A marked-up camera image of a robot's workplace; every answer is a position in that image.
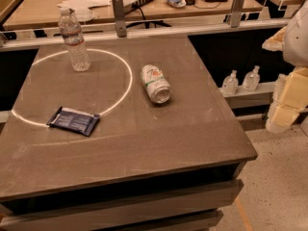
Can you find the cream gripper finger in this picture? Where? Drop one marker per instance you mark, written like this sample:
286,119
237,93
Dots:
284,117
295,92

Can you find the white green 7up can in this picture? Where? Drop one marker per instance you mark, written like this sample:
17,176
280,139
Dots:
155,83

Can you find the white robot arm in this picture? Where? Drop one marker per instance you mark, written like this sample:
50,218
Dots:
292,41

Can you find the right clear sanitizer bottle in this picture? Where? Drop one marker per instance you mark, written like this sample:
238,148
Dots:
251,79

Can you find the clear sanitizer bottle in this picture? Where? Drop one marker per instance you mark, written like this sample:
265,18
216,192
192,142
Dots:
251,79
230,83

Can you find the left clear sanitizer bottle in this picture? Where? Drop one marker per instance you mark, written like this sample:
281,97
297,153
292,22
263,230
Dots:
230,83

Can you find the blue white small object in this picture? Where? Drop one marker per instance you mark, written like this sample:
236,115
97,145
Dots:
177,3

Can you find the dark blue snack packet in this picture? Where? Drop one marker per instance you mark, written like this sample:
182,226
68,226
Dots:
73,121

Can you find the clear plastic water bottle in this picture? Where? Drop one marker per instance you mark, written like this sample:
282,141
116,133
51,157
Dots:
71,31

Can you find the white papers on desk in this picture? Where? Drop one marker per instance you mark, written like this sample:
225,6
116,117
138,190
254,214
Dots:
82,8

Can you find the grey drawer cabinet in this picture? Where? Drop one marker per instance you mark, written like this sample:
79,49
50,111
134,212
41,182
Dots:
188,201

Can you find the grey metal post right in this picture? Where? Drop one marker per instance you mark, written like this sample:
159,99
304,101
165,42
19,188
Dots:
236,13

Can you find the grey metal post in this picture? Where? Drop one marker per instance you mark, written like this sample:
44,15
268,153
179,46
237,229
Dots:
236,13
120,25

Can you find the grey metal post left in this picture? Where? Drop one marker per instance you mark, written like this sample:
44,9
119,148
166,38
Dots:
120,25

